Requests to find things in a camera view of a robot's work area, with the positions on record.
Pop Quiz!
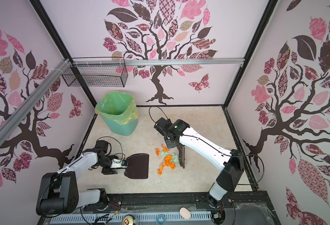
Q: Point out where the black wire basket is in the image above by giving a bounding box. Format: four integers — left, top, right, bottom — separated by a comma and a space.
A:
62, 56, 128, 88

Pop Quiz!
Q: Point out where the green scrap front right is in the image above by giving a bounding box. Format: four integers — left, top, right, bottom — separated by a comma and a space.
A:
160, 151, 179, 163

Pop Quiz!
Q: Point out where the green bin with liner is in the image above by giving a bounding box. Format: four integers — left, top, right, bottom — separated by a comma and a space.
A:
95, 91, 139, 136

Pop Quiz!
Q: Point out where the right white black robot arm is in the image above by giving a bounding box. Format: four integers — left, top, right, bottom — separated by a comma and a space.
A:
154, 118, 244, 203

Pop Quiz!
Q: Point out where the silver aluminium rail back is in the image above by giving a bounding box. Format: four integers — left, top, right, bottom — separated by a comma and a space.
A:
72, 58, 245, 66

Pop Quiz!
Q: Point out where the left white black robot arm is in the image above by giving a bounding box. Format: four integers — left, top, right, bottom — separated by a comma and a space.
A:
36, 140, 128, 217

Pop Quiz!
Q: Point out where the silver aluminium rail left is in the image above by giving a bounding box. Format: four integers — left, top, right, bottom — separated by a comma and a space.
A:
0, 59, 70, 147

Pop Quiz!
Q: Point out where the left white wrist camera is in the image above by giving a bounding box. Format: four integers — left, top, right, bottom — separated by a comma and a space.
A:
111, 158, 128, 169

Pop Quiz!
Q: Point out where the small orange scrap centre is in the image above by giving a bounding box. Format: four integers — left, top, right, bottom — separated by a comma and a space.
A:
155, 148, 160, 156

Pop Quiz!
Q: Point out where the orange twisted scrap front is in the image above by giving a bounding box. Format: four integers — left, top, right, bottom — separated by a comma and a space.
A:
157, 163, 166, 175

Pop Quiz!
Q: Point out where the dark brown hand brush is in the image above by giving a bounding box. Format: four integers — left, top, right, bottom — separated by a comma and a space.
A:
177, 144, 185, 169

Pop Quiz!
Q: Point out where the orange scrap right middle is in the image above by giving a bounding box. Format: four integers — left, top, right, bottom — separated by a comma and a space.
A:
161, 144, 176, 170

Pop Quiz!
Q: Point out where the beige oval disc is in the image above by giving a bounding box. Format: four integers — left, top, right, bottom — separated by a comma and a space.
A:
179, 207, 191, 220

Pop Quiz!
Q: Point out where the silver aluminium rail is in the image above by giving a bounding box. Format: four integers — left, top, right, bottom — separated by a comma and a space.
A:
72, 58, 245, 66
0, 59, 70, 147

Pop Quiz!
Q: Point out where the dark brown dustpan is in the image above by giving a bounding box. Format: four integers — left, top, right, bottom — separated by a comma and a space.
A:
124, 153, 149, 180

